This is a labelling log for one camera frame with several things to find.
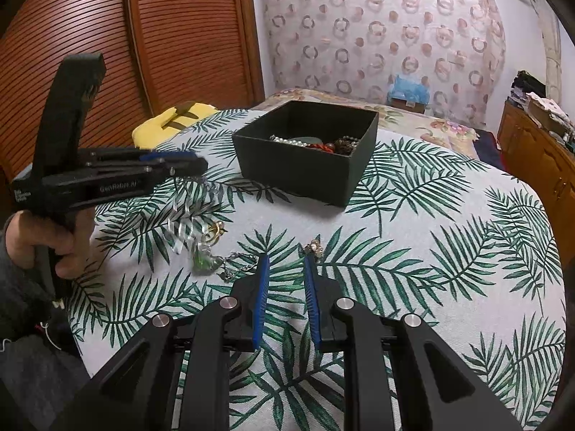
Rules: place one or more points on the circle patterned curtain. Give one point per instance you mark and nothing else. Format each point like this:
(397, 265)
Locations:
(382, 31)

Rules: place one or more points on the cream side curtain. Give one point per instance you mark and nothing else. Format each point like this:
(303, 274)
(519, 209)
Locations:
(550, 45)

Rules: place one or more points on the black box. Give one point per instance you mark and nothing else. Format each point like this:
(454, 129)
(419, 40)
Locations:
(305, 175)

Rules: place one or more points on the leaf print tablecloth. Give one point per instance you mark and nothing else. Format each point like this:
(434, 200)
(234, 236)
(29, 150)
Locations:
(426, 233)

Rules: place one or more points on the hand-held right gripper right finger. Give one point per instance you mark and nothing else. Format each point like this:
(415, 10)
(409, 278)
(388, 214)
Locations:
(310, 301)

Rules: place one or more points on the small wooden box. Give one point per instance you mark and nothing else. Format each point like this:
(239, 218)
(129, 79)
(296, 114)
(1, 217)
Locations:
(406, 105)

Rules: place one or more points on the yellow plush toy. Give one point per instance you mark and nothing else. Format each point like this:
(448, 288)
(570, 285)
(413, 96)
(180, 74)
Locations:
(152, 134)

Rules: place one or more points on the green pendant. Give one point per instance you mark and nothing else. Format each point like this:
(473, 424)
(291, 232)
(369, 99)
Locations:
(206, 262)

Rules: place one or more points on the wooden sideboard cabinet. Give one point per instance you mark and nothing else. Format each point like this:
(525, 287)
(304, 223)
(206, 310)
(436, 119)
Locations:
(539, 157)

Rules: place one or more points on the person's left forearm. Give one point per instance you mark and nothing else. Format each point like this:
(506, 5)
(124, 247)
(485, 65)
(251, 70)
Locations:
(18, 305)

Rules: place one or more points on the blue plastic bag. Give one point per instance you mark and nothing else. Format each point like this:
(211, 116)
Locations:
(409, 87)

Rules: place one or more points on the gold earring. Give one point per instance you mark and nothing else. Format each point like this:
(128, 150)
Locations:
(215, 231)

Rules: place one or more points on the cardboard box with cloths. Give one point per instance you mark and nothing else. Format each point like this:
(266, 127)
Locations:
(548, 112)

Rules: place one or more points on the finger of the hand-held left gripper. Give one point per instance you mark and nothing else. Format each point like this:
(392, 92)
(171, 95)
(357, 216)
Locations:
(157, 157)
(188, 169)

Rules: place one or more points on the person's left hand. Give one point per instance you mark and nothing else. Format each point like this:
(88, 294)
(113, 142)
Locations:
(67, 233)

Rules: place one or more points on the brown louvered wardrobe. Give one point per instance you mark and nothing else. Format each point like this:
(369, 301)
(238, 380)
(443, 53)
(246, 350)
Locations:
(179, 31)

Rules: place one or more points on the dark blue blanket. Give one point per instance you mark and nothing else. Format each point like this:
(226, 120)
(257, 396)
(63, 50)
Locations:
(489, 148)

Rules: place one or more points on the pile of dark clothes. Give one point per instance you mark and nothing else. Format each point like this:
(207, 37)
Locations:
(528, 85)

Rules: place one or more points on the small pearl brooch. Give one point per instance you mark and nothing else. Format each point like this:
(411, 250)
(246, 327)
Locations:
(314, 248)

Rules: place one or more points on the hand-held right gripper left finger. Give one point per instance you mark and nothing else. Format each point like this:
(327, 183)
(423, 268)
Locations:
(263, 301)

